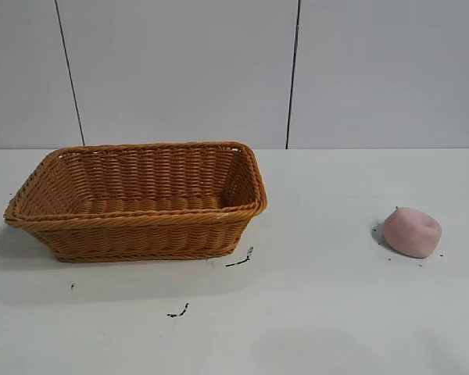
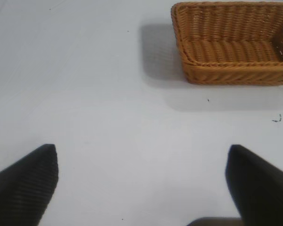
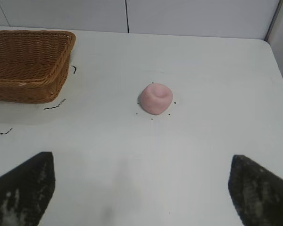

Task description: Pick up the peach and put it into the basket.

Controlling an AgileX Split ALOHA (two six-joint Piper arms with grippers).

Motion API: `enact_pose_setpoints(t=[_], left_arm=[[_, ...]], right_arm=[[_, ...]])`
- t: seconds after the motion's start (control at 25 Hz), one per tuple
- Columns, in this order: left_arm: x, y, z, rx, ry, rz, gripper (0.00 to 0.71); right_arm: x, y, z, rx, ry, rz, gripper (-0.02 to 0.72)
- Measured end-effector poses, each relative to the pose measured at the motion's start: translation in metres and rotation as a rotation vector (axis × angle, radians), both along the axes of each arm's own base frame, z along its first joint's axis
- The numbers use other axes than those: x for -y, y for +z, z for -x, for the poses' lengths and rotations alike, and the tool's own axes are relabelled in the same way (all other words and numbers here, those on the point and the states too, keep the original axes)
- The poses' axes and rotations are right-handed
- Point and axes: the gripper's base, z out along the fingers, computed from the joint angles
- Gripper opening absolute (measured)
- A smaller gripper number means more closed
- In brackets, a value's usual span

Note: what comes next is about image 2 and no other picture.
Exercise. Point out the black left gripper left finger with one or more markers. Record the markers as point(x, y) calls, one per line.
point(21, 188)

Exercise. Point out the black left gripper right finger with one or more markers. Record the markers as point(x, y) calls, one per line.
point(259, 188)

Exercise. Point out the brown woven wicker basket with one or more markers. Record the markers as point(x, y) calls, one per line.
point(231, 42)

